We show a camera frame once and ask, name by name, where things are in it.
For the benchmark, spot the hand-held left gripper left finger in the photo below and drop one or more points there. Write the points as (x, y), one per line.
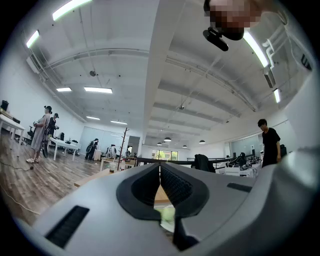
(95, 225)

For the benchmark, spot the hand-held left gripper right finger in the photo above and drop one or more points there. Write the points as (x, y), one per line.
(225, 205)

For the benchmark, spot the purple eggplant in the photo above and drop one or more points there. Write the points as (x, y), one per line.
(167, 214)

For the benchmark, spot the black jacket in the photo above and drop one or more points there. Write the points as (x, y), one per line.
(203, 162)

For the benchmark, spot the clear plastic cup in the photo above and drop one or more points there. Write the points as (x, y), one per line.
(113, 166)

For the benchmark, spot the clear plastic bottle red cap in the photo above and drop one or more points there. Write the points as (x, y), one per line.
(122, 165)

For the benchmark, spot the small wooden white-legged table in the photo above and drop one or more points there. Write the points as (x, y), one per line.
(106, 159)

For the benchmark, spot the glass window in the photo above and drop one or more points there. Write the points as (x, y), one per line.
(165, 155)

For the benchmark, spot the black metal railing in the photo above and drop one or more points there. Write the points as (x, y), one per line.
(147, 159)

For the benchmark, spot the wooden coat rack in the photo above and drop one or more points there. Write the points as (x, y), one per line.
(123, 145)

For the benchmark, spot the white table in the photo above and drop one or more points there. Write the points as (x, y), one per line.
(62, 143)
(10, 122)

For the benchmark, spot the white ceiling light panel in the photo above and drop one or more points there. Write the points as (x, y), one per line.
(276, 95)
(255, 48)
(33, 38)
(71, 8)
(93, 118)
(118, 122)
(64, 89)
(98, 90)

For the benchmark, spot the white ceiling air conditioner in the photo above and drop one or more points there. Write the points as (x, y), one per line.
(269, 78)
(32, 64)

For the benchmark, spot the person's head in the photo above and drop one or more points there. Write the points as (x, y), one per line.
(232, 15)

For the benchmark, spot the black head-worn camera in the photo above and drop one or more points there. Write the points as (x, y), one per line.
(215, 39)

